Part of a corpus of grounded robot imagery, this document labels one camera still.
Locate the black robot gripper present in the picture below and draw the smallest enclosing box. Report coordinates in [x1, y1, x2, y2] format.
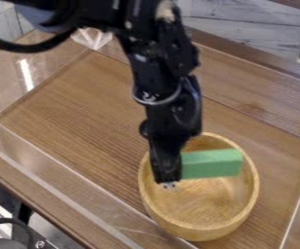
[132, 75, 202, 188]

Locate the green rectangular block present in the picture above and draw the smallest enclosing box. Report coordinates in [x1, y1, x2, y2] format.
[180, 149, 243, 180]

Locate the brown wooden bowl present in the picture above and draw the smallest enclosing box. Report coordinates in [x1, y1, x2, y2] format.
[136, 131, 261, 242]

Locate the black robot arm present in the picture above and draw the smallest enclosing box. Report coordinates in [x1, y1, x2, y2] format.
[0, 0, 202, 185]

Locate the black metal table leg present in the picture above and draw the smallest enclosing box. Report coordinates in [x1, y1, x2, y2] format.
[12, 202, 32, 239]

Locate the clear acrylic front wall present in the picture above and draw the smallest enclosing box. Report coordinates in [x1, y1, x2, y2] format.
[0, 125, 196, 249]

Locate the clear acrylic corner bracket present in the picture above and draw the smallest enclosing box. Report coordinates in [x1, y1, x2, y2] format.
[71, 28, 112, 51]

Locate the black cable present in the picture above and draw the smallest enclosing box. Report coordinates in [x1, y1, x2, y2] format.
[0, 217, 33, 249]

